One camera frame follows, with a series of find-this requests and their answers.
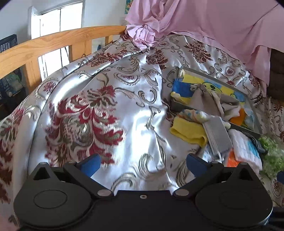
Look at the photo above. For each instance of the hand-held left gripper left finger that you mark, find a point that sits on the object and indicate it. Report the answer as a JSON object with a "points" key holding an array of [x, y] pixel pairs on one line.
{"points": [[91, 164]]}

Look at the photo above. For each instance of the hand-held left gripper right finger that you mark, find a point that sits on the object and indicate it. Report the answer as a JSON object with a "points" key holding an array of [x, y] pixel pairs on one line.
{"points": [[196, 166]]}

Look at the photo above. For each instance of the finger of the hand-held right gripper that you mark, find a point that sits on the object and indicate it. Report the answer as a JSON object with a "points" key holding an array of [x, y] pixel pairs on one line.
{"points": [[281, 178]]}

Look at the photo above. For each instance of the yellow cloth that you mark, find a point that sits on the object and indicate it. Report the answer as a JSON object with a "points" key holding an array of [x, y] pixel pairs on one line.
{"points": [[188, 131]]}

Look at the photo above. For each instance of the grey fabric case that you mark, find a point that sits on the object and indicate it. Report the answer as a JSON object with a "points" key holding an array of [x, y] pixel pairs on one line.
{"points": [[218, 135]]}

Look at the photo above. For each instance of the black white striped sock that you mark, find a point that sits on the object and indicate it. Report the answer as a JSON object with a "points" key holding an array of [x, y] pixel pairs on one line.
{"points": [[258, 145]]}

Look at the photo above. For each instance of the white quilted cloth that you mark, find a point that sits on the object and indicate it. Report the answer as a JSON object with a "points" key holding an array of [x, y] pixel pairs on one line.
{"points": [[244, 148]]}

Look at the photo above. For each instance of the pastel patterned cloth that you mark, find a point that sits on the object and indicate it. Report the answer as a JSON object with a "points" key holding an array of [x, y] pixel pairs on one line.
{"points": [[195, 114]]}

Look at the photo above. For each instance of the grey tray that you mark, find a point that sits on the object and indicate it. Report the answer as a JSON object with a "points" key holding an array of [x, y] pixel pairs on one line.
{"points": [[177, 104]]}

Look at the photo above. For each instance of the blue and white packet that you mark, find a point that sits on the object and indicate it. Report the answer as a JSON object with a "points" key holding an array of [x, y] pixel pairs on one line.
{"points": [[249, 117]]}

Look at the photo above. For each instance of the speckled beige cloth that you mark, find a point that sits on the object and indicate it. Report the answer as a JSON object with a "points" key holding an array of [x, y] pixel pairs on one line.
{"points": [[230, 106]]}

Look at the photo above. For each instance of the clear jar of green pieces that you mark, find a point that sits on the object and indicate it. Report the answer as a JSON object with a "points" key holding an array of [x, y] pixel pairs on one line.
{"points": [[274, 155]]}

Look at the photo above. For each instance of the orange and white box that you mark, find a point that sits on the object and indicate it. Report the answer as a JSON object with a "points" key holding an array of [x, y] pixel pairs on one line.
{"points": [[231, 160]]}

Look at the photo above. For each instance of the frog crayon drawing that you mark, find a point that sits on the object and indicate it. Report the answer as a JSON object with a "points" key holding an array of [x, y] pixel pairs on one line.
{"points": [[184, 88]]}

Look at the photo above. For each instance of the black plastic crate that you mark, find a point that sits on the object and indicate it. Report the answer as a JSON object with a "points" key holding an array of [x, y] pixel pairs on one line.
{"points": [[4, 88], [7, 43]]}

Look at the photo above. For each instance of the wooden bed headboard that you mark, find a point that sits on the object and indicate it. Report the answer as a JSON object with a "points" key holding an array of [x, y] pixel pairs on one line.
{"points": [[44, 42]]}

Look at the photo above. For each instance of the pink bed sheet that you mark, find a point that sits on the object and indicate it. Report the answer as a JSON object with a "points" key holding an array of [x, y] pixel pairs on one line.
{"points": [[210, 22]]}

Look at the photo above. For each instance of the window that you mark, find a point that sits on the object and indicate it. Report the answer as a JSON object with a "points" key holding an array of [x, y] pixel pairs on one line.
{"points": [[55, 20]]}

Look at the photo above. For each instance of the colourful wall poster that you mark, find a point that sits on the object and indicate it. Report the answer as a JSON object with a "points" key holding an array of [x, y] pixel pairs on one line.
{"points": [[129, 3]]}

